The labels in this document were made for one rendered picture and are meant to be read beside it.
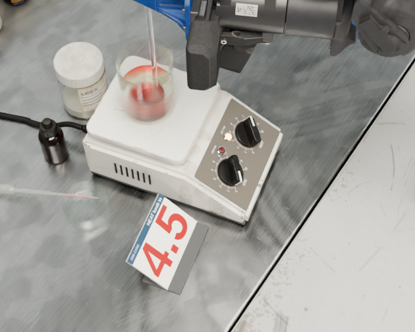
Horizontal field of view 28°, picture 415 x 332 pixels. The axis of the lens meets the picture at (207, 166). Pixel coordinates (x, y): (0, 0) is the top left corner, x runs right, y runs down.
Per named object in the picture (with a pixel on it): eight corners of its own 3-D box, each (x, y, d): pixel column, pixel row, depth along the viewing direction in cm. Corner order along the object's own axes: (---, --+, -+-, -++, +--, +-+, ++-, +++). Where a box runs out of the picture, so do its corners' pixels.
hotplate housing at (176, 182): (282, 141, 101) (288, 102, 94) (246, 230, 94) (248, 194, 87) (117, 89, 105) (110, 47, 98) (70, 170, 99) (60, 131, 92)
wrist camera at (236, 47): (271, 40, 78) (268, 85, 83) (275, -17, 82) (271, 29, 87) (207, 37, 78) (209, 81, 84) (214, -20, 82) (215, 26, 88)
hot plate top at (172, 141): (222, 86, 95) (222, 82, 95) (183, 168, 89) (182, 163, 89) (128, 57, 98) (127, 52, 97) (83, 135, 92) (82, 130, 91)
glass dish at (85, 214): (79, 183, 98) (76, 173, 96) (120, 200, 96) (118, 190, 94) (55, 220, 95) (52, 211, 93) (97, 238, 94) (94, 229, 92)
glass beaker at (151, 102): (137, 76, 96) (131, 26, 88) (186, 95, 94) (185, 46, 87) (107, 121, 92) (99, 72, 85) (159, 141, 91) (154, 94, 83)
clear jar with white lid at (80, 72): (53, 103, 104) (41, 61, 97) (87, 74, 106) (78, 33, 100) (85, 128, 102) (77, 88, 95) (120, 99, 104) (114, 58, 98)
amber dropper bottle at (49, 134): (72, 157, 100) (64, 124, 94) (49, 168, 99) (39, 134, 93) (62, 139, 101) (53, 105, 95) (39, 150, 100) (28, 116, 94)
